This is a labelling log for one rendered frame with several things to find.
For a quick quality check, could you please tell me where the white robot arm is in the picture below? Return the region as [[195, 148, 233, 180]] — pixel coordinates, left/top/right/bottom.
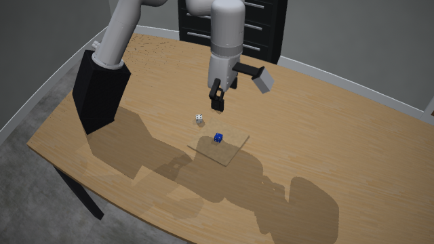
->
[[92, 0, 275, 94]]

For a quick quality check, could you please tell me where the blue die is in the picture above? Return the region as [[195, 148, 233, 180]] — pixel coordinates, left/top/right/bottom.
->
[[214, 133, 222, 143]]

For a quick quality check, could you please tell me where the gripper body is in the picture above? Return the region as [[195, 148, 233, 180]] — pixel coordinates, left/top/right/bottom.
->
[[208, 49, 243, 92]]

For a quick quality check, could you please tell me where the tan square mat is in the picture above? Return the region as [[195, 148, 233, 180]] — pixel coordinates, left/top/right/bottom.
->
[[187, 117, 250, 167]]

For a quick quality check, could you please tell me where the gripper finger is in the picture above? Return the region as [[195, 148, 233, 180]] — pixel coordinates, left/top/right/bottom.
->
[[230, 76, 237, 89], [209, 78, 224, 112]]

